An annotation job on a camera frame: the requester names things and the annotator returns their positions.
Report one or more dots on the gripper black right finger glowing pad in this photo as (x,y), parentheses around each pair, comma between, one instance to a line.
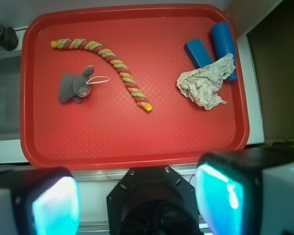
(247,192)

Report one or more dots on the crumpled gray paper towel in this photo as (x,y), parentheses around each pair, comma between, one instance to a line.
(202,85)

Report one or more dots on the red plastic tray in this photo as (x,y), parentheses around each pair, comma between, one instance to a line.
(108,129)

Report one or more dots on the blue cylinder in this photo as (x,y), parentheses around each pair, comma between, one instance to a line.
(222,40)

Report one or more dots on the gray plush animal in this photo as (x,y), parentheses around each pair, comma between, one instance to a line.
(75,88)

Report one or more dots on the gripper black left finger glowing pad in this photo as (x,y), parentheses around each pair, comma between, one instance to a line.
(42,201)

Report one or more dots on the blue rectangular block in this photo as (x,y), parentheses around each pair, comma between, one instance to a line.
(197,53)

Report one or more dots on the black clamp knob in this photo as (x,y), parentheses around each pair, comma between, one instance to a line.
(8,38)

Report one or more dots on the twisted multicolour rope toy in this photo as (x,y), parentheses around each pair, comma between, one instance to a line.
(111,58)

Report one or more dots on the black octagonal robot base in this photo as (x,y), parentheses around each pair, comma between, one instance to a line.
(153,201)

